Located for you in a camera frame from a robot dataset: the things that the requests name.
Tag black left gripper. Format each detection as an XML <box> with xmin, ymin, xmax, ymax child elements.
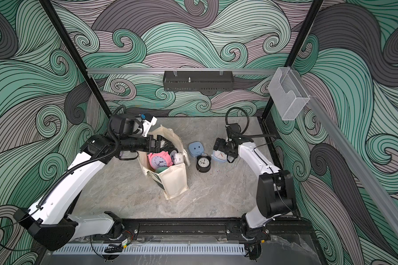
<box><xmin>118</xmin><ymin>135</ymin><xmax>171</xmax><ymax>154</ymax></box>

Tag light blue square alarm clock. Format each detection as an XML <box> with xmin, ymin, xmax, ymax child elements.
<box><xmin>212</xmin><ymin>150</ymin><xmax>227</xmax><ymax>163</ymax></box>

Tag pink twin-bell alarm clock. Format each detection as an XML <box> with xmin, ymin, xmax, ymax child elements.
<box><xmin>148</xmin><ymin>151</ymin><xmax>173</xmax><ymax>170</ymax></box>

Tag green round alarm clock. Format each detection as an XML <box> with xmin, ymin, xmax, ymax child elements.
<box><xmin>155</xmin><ymin>166</ymin><xmax>168</xmax><ymax>174</ymax></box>

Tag white square alarm clock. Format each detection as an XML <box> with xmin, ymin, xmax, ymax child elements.
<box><xmin>170</xmin><ymin>152</ymin><xmax>184</xmax><ymax>165</ymax></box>

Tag black twin-bell alarm clock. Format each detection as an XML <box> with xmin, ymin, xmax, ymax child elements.
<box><xmin>196</xmin><ymin>154</ymin><xmax>211</xmax><ymax>173</ymax></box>

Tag light blue square clock back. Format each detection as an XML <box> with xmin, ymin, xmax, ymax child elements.
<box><xmin>188</xmin><ymin>141</ymin><xmax>205</xmax><ymax>157</ymax></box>

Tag floral canvas tote bag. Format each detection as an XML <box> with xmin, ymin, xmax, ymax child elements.
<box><xmin>138</xmin><ymin>126</ymin><xmax>190</xmax><ymax>201</ymax></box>

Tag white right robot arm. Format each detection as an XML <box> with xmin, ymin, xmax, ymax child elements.
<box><xmin>213</xmin><ymin>138</ymin><xmax>295</xmax><ymax>229</ymax></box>

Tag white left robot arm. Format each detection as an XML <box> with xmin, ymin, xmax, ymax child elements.
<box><xmin>13</xmin><ymin>135</ymin><xmax>165</xmax><ymax>251</ymax></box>

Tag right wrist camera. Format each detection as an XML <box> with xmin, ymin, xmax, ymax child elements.
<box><xmin>226</xmin><ymin>123</ymin><xmax>242</xmax><ymax>139</ymax></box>

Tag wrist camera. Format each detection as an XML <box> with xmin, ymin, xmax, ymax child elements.
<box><xmin>109</xmin><ymin>112</ymin><xmax>158</xmax><ymax>137</ymax></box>
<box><xmin>226</xmin><ymin>123</ymin><xmax>242</xmax><ymax>139</ymax></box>

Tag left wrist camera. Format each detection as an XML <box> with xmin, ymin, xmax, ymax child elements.
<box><xmin>109</xmin><ymin>112</ymin><xmax>158</xmax><ymax>137</ymax></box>

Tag black perforated wall tray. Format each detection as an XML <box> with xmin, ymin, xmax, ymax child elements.
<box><xmin>163</xmin><ymin>70</ymin><xmax>234</xmax><ymax>93</ymax></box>

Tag clear acrylic wall holder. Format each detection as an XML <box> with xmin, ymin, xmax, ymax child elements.
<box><xmin>268</xmin><ymin>67</ymin><xmax>310</xmax><ymax>121</ymax></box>

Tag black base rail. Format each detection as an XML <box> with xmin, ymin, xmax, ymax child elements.
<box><xmin>117</xmin><ymin>216</ymin><xmax>314</xmax><ymax>242</ymax></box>

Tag white slotted cable duct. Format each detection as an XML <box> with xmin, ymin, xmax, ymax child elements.
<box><xmin>53</xmin><ymin>243</ymin><xmax>246</xmax><ymax>256</ymax></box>

